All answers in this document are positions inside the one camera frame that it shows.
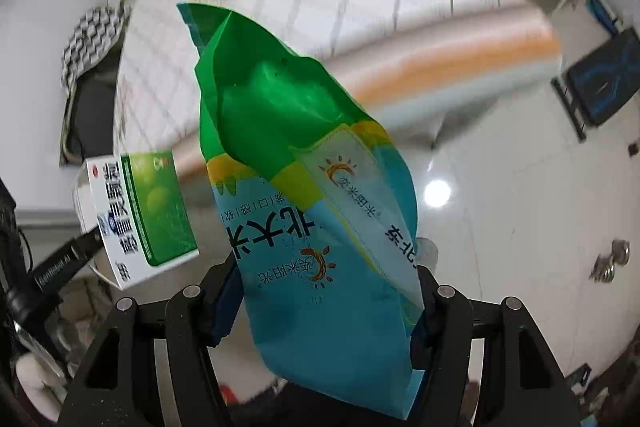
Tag metal dumbbell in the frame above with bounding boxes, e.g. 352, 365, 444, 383
589, 239, 630, 284

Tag black blue foot pad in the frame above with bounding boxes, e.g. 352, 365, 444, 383
551, 27, 639, 143

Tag floral diamond pattern tablecloth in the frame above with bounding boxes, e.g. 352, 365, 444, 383
114, 0, 562, 170

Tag green cyan rice bag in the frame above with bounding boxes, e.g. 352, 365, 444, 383
178, 3, 424, 418

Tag white green box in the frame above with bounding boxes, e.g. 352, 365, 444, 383
74, 152, 200, 291

